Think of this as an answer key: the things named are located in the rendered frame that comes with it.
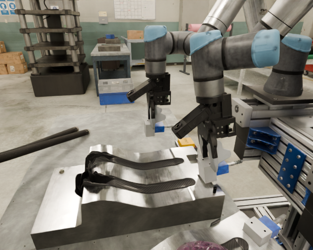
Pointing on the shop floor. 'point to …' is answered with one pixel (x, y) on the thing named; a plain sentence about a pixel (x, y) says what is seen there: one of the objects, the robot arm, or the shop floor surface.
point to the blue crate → (114, 98)
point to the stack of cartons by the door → (5, 60)
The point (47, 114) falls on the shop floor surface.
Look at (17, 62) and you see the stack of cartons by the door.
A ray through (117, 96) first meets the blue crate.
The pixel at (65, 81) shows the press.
